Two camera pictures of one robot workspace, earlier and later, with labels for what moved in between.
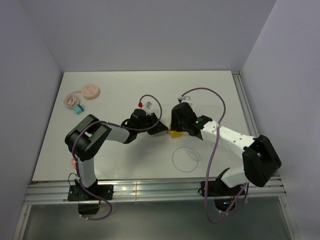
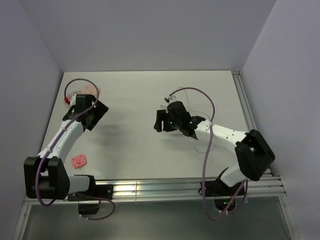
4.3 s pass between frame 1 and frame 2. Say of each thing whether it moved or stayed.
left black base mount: stayed
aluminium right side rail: stayed
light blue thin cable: moved
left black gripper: moved
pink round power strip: stayed
